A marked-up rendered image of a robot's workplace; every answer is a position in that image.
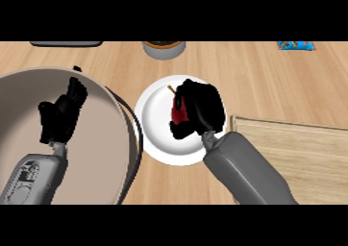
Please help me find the large beige pot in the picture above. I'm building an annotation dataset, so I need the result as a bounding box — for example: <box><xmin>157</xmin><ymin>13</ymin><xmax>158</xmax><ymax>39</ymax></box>
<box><xmin>0</xmin><ymin>65</ymin><xmax>145</xmax><ymax>206</ymax></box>

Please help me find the white plate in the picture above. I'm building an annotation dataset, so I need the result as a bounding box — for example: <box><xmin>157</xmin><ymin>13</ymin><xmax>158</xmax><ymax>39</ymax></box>
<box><xmin>133</xmin><ymin>74</ymin><xmax>228</xmax><ymax>167</ymax></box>

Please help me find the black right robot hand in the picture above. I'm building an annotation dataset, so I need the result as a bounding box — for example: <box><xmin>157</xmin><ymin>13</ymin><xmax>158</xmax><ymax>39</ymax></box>
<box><xmin>169</xmin><ymin>78</ymin><xmax>228</xmax><ymax>140</ymax></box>

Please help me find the grey plant pot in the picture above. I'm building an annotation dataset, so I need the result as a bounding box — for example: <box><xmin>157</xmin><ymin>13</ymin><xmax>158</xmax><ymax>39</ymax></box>
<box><xmin>142</xmin><ymin>40</ymin><xmax>188</xmax><ymax>62</ymax></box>

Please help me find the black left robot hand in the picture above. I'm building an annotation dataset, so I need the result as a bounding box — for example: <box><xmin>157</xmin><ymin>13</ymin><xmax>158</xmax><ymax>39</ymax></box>
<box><xmin>37</xmin><ymin>76</ymin><xmax>89</xmax><ymax>145</ymax></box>

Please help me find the dark grey flat appliance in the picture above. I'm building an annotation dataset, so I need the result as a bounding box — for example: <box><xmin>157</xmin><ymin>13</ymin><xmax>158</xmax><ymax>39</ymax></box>
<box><xmin>28</xmin><ymin>40</ymin><xmax>105</xmax><ymax>48</ymax></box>

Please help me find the pale wooden tray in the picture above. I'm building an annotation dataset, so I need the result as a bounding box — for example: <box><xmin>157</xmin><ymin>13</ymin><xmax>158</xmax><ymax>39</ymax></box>
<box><xmin>228</xmin><ymin>114</ymin><xmax>348</xmax><ymax>206</ymax></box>

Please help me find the red pear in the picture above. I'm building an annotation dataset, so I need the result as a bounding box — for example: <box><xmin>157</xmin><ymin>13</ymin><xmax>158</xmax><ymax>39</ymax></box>
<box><xmin>166</xmin><ymin>85</ymin><xmax>191</xmax><ymax>127</ymax></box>

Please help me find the blue printed packet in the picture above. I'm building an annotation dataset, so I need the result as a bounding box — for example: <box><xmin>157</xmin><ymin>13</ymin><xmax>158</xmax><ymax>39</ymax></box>
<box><xmin>277</xmin><ymin>40</ymin><xmax>318</xmax><ymax>52</ymax></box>

